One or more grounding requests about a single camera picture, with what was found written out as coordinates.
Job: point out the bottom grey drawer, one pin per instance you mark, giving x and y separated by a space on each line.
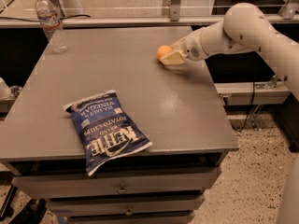
181 217

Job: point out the clear plastic water bottle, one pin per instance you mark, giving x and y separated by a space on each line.
48 17

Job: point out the orange fruit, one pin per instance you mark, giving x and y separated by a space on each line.
162 50

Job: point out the blue Kettle chip bag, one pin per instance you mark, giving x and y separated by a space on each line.
105 130

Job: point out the metal rail frame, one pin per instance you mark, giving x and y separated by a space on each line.
120 13

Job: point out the middle grey drawer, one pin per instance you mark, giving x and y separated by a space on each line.
126 205

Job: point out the top grey drawer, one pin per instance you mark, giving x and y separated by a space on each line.
117 183

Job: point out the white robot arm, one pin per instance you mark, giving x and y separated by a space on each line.
259 182

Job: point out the grey drawer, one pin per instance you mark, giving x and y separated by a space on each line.
126 205
181 217
117 183

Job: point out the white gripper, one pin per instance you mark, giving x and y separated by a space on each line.
192 46

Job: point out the white object at left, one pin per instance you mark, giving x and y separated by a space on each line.
4 89

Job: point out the grey drawer cabinet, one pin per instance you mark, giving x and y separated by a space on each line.
176 107

